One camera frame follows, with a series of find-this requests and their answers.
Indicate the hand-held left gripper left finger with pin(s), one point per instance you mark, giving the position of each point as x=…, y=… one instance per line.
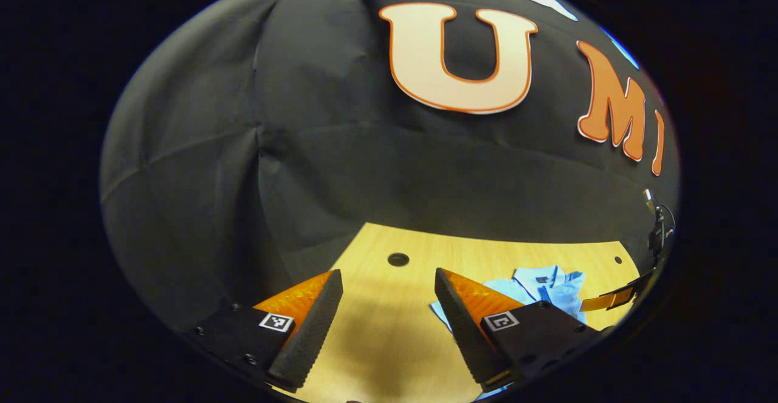
x=310, y=330

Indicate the black backdrop cloth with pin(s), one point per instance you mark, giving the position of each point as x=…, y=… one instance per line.
x=340, y=166

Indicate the light blue T-shirt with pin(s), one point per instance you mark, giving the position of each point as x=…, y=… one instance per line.
x=547, y=290

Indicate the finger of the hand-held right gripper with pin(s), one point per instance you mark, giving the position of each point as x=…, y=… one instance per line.
x=608, y=299

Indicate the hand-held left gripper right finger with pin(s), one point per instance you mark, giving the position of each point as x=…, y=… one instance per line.
x=462, y=336

